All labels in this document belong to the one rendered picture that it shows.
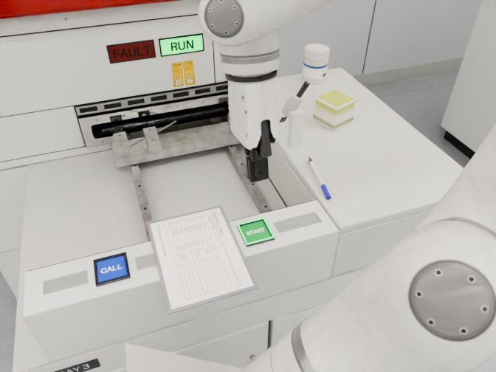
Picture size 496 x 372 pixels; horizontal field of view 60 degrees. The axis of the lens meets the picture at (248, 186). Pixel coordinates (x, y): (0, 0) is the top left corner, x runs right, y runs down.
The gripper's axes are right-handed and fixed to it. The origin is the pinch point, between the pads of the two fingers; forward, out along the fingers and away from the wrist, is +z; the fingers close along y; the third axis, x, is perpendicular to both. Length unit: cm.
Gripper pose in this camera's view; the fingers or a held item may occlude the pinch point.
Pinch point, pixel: (257, 167)
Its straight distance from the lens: 68.9
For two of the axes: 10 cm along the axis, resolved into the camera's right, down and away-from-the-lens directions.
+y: 3.3, 4.3, -8.4
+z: 0.7, 8.8, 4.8
